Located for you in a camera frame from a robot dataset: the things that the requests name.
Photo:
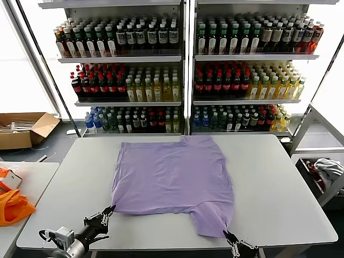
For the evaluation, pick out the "small grey floor strip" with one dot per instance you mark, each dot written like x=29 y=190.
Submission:
x=41 y=158

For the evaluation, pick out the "orange fabric bag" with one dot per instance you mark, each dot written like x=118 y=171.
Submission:
x=13 y=212

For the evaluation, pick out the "green drink bottle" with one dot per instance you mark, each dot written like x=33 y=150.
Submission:
x=113 y=124
x=105 y=124
x=214 y=122

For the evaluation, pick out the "grey metal frame cart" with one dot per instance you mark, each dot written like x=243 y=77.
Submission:
x=302 y=126

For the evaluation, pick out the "dark bottle white label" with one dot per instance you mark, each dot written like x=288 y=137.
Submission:
x=129 y=125
x=121 y=125
x=238 y=124
x=230 y=124

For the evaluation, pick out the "orange yellow juice bottle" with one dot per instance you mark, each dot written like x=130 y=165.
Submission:
x=290 y=89
x=286 y=121
x=254 y=90
x=281 y=90
x=272 y=90
x=263 y=90
x=277 y=123
x=299 y=89

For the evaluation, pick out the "reddish brown drink bottle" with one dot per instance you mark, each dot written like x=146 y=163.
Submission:
x=60 y=45

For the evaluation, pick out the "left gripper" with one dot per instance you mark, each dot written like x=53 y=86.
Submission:
x=95 y=228

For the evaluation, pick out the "red drink bottle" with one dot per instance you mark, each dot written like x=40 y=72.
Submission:
x=317 y=36
x=307 y=36

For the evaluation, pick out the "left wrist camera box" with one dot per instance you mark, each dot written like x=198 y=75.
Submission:
x=64 y=235

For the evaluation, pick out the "orange white carton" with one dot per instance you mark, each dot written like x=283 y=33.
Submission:
x=13 y=179

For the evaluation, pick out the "metal drinks shelf unit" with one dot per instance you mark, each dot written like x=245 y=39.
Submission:
x=121 y=59
x=255 y=57

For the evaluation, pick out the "brown cardboard box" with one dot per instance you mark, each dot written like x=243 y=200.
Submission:
x=16 y=139

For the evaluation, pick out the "yellow juice bottle green label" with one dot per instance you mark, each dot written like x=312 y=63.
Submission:
x=157 y=92
x=130 y=92
x=176 y=125
x=175 y=91
x=166 y=91
x=168 y=125
x=139 y=92
x=148 y=92

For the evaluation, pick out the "grey slanted metal beam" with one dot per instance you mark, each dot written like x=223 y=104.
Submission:
x=31 y=55

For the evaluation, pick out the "grey crumpled garment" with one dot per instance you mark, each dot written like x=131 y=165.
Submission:
x=329 y=168

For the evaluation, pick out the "small white floor object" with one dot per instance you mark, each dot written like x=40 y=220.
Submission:
x=71 y=132

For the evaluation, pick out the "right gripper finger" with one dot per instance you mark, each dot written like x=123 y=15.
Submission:
x=231 y=242
x=242 y=241

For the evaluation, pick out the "red white garment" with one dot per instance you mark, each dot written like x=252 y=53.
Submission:
x=313 y=168

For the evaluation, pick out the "purple t-shirt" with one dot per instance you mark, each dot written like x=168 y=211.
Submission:
x=172 y=177

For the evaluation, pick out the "clear plastic packets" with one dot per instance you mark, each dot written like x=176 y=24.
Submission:
x=16 y=125

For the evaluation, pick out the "blue water bottle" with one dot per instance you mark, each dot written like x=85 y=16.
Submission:
x=205 y=122
x=197 y=122
x=97 y=124
x=89 y=123

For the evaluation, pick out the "black drink bottle white label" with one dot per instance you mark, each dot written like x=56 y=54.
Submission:
x=297 y=35
x=140 y=36
x=162 y=35
x=173 y=35
x=130 y=37
x=121 y=37
x=151 y=36
x=287 y=35

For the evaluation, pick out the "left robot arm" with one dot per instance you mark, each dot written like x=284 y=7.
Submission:
x=78 y=246

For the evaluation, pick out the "dark bottle grey label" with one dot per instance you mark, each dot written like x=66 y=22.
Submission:
x=144 y=123
x=266 y=36
x=277 y=36
x=254 y=119
x=136 y=123
x=246 y=119

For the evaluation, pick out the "black slanted pole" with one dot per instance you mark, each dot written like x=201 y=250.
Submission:
x=321 y=80
x=48 y=67

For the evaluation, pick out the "cola bottle red cap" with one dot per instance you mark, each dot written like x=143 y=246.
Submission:
x=270 y=118
x=86 y=87
x=112 y=87
x=121 y=86
x=76 y=87
x=262 y=119
x=227 y=84
x=236 y=84
x=103 y=87
x=199 y=84
x=245 y=84
x=160 y=122
x=208 y=84
x=217 y=84
x=152 y=122
x=94 y=87

